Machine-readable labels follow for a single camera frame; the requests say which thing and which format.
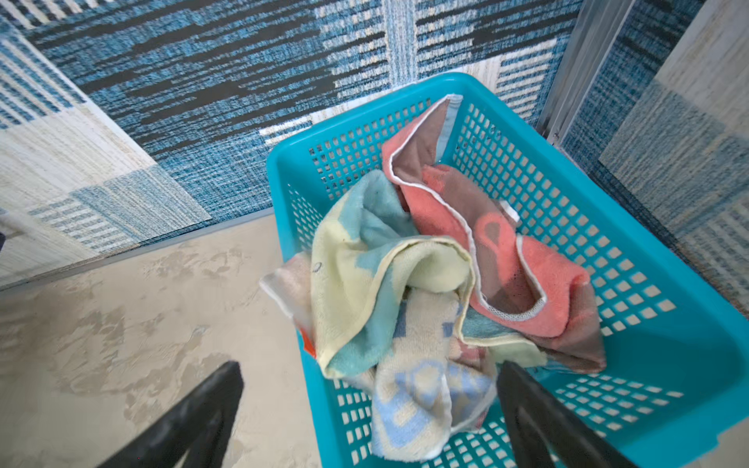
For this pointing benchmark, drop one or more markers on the pastel blue letter towel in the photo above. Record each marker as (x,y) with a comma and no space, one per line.
(426,388)

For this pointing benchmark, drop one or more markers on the pink red towel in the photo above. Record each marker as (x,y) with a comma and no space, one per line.
(527,297)

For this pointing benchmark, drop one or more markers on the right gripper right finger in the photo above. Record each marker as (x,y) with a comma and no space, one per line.
(538,425)

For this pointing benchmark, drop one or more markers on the teal plastic basket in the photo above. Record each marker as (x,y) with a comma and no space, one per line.
(677,374)

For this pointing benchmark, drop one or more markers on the yellow green towel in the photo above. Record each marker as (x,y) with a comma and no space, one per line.
(365,254)

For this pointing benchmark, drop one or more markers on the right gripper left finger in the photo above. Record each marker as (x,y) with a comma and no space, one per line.
(195,432)

